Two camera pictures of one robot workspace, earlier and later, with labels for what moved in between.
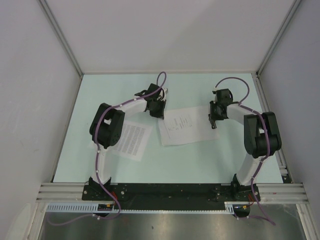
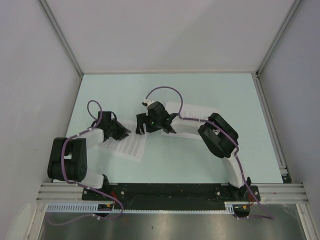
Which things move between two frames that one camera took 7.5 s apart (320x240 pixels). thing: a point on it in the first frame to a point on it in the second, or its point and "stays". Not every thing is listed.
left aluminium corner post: (61, 36) stays
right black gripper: (212, 117) to (142, 119)
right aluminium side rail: (284, 174) stays
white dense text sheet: (133, 141) stays
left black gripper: (159, 115) to (122, 131)
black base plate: (170, 192) stays
